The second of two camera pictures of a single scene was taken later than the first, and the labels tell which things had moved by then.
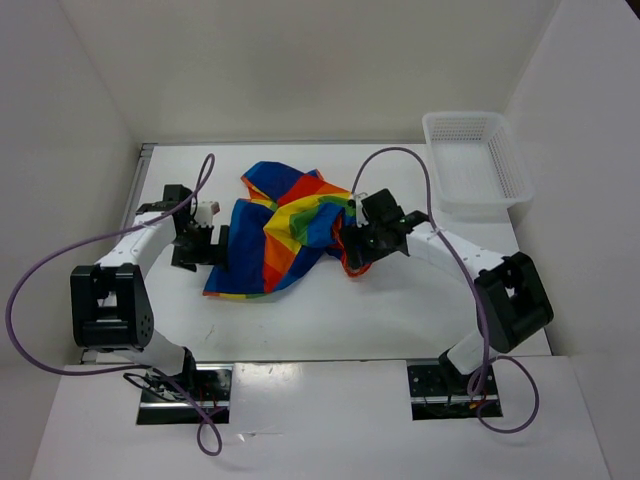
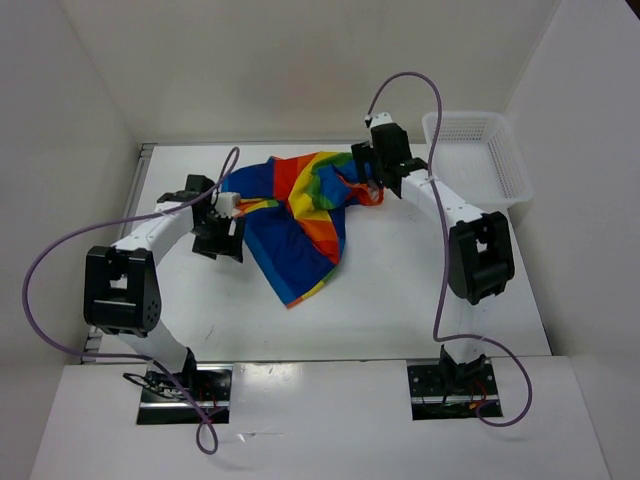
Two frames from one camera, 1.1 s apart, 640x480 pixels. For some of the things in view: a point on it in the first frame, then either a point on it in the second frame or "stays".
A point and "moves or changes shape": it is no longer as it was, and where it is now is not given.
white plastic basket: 478,169 stays
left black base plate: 201,395 stays
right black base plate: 439,392 stays
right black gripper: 354,235 → 363,152
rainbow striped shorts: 287,221 moves or changes shape
